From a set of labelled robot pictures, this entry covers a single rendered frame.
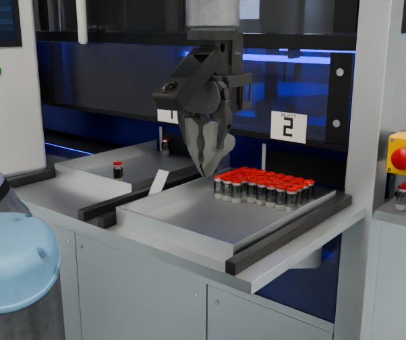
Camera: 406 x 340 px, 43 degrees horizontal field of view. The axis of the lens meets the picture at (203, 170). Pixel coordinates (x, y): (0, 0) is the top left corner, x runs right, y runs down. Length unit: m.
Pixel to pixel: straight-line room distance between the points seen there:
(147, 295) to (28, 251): 1.04
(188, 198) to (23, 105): 0.69
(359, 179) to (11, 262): 0.72
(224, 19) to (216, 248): 0.33
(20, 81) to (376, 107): 0.99
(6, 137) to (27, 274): 1.07
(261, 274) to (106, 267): 0.95
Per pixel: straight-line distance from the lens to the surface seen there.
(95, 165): 1.34
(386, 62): 1.02
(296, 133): 1.11
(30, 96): 1.60
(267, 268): 0.79
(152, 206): 1.00
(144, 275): 1.54
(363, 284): 1.14
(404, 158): 0.99
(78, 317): 1.89
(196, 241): 0.82
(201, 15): 0.72
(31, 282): 0.55
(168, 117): 1.32
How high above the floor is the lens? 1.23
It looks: 16 degrees down
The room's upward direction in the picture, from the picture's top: straight up
